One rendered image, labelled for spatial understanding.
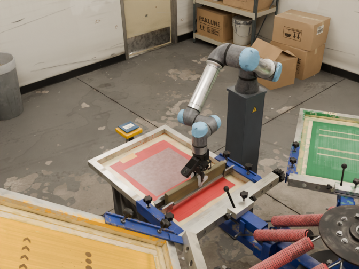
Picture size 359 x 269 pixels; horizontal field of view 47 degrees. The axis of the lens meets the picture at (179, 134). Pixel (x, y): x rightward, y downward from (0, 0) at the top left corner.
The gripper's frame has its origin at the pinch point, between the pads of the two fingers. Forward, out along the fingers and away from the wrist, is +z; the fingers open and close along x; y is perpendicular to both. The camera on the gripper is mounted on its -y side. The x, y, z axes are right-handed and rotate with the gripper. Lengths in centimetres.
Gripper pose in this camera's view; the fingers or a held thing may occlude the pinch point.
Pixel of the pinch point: (196, 184)
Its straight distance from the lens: 217.6
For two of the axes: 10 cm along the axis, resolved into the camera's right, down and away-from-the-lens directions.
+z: 0.2, 8.4, 5.5
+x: -6.6, -4.0, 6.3
